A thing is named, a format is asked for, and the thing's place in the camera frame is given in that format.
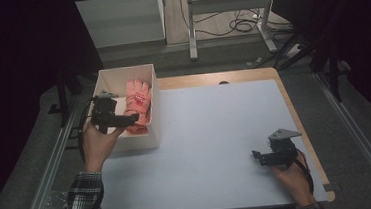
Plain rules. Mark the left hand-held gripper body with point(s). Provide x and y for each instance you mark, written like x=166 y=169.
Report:
x=104 y=111

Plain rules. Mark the person's left hand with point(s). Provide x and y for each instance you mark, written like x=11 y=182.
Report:
x=96 y=146

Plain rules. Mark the white cabinet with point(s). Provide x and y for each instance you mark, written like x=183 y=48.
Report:
x=120 y=21

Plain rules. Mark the aluminium rail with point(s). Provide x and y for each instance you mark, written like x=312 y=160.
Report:
x=48 y=175
x=360 y=137

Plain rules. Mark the black stand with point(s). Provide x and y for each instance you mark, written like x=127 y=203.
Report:
x=63 y=94
x=334 y=69

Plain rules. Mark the light blue table mat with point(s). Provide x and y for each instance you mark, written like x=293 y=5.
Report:
x=210 y=149

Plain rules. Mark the person's right hand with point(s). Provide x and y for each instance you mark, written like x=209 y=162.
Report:
x=295 y=182

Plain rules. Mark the white power strip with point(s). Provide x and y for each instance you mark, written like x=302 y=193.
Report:
x=293 y=51

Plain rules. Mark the grey metal desk frame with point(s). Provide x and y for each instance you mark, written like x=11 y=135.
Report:
x=229 y=3

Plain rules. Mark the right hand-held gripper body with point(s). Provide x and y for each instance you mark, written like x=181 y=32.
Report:
x=283 y=152

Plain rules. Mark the white cardboard box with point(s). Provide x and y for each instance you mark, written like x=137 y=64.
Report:
x=115 y=83

